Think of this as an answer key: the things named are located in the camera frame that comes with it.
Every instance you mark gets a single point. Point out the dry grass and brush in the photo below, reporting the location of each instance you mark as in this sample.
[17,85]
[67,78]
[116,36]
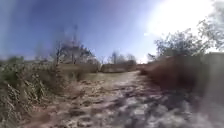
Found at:
[23,90]

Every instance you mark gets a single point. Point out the pale stony dirt path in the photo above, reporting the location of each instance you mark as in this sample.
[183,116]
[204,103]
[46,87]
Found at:
[126,103]

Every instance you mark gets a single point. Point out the distant row of trees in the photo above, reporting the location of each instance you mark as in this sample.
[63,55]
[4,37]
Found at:
[116,65]

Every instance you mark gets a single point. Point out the dark broad tree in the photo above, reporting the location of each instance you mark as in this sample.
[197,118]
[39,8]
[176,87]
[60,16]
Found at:
[73,53]

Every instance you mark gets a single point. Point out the dry brown bushes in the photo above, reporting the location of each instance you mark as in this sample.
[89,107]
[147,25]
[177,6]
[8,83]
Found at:
[180,71]

